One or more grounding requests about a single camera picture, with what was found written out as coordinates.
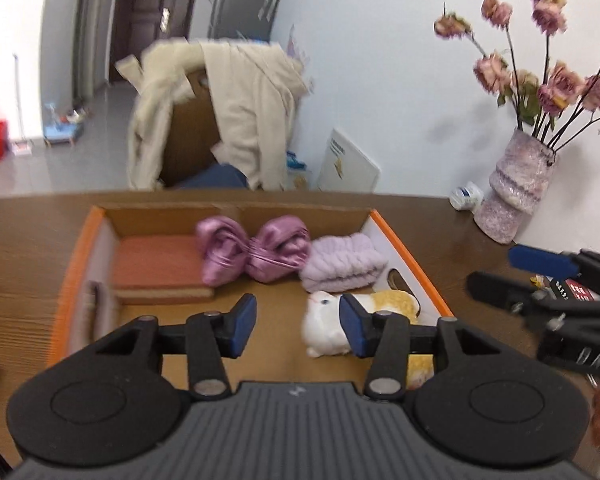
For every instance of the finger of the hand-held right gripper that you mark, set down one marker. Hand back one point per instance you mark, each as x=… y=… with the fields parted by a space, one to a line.
x=500 y=290
x=537 y=257

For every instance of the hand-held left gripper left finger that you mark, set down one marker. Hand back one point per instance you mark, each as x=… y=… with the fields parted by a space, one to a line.
x=242 y=325

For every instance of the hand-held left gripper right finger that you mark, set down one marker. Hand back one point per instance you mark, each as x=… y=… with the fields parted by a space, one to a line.
x=352 y=327

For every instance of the yellow white plush toy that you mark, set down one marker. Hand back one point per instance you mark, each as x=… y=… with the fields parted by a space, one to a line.
x=320 y=325

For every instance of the lilac fluffy headband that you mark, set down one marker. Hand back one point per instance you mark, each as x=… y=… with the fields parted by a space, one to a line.
x=340 y=262

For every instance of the purple satin bow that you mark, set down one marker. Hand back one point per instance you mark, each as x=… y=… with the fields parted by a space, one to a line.
x=275 y=245

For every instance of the orange sponge block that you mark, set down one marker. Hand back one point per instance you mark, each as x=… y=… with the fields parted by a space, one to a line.
x=155 y=265

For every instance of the red cardboard box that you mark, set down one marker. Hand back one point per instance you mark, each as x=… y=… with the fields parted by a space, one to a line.
x=155 y=220

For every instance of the small red box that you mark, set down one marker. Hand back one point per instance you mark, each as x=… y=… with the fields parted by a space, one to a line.
x=577 y=290

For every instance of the pink speckled vase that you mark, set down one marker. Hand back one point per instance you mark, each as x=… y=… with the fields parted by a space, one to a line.
x=515 y=195

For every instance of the small white bottle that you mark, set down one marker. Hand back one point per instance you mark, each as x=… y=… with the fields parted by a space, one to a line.
x=467 y=196

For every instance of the dark blue cloth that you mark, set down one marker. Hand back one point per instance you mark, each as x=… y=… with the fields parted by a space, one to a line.
x=215 y=177

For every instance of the white panel board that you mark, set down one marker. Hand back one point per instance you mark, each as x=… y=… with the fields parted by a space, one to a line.
x=350 y=165

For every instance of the colourful plastic bag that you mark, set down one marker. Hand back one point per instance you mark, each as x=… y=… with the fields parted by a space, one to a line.
x=296 y=162

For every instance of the dried pink rose bouquet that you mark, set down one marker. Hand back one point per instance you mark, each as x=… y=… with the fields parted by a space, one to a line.
x=560 y=85

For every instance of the wooden chair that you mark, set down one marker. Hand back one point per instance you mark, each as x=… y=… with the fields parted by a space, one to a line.
x=190 y=140

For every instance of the beige jacket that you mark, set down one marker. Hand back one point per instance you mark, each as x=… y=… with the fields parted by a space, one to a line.
x=240 y=110

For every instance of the small blue stool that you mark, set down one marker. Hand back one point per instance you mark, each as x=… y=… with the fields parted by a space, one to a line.
x=60 y=135

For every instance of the mop pole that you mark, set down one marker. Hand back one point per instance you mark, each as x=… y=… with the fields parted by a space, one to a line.
x=17 y=100

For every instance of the dark brown door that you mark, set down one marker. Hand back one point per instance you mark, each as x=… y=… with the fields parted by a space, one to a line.
x=135 y=25

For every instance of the grey fridge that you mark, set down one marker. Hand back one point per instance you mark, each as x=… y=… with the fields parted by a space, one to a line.
x=240 y=5

